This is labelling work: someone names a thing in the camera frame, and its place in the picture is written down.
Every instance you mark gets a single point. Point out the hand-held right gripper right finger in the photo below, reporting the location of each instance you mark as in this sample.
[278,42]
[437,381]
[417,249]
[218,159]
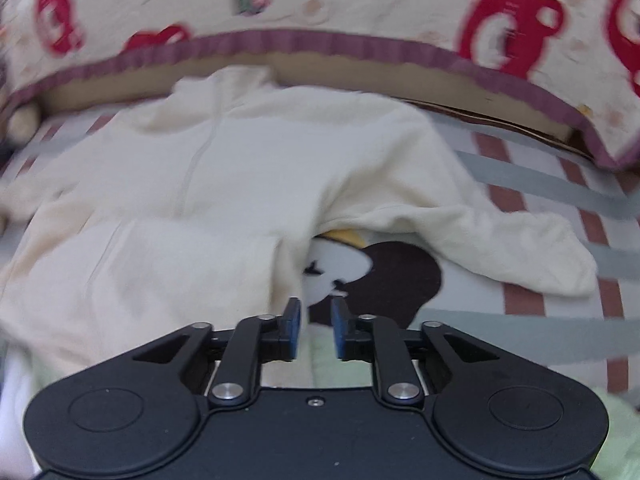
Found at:
[337,330]

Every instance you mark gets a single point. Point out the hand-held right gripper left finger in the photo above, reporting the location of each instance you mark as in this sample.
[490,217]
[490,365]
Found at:
[295,325]

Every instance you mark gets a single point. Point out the white fleece jacket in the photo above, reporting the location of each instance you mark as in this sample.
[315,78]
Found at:
[200,185]

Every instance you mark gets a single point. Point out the white cloth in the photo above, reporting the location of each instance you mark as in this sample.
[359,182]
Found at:
[10,410]

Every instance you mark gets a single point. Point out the light green cloth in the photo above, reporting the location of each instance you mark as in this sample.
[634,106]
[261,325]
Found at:
[620,440]

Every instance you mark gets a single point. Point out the grey plush rabbit toy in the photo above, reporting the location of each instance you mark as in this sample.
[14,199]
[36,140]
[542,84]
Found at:
[22,122]

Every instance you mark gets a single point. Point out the beige bed frame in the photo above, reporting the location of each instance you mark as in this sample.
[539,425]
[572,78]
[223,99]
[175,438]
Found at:
[350,72]

